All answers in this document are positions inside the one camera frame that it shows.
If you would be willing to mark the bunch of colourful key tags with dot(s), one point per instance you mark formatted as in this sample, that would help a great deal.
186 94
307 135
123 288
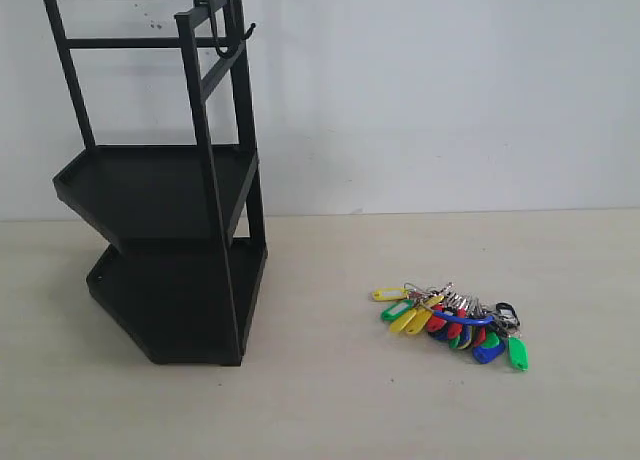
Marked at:
459 320

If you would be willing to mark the black two-tier metal rack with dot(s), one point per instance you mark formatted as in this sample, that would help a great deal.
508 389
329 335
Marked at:
184 223

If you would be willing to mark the black S hook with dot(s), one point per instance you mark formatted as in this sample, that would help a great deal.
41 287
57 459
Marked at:
234 30

